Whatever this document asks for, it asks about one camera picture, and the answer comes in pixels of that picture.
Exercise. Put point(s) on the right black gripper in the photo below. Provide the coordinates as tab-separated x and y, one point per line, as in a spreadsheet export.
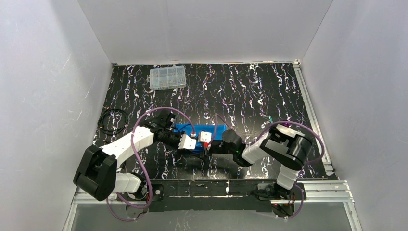
214	149

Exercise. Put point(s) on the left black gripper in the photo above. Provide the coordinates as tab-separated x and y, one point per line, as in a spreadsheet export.
178	140

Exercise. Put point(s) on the blue cloth napkin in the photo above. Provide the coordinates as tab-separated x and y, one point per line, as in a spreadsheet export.
187	129

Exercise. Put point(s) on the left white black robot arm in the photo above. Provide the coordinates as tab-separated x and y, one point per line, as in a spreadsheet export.
99	171

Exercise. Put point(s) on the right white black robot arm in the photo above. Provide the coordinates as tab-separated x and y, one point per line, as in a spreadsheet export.
287	146

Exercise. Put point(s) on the clear plastic compartment box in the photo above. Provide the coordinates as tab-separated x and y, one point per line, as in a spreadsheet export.
167	78

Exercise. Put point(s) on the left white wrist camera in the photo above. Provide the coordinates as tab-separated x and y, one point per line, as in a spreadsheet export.
186	142

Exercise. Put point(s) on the black coiled cable yellow plug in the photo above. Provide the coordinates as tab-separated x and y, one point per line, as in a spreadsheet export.
113	121

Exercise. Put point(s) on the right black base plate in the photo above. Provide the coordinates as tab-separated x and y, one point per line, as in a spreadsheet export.
272	191

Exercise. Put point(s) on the right aluminium rail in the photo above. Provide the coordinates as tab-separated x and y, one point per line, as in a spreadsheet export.
311	108

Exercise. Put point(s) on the aluminium rail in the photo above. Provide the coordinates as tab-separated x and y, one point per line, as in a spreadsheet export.
311	108
316	190

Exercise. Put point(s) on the front aluminium rail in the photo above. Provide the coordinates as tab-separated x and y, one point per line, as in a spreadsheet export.
316	190

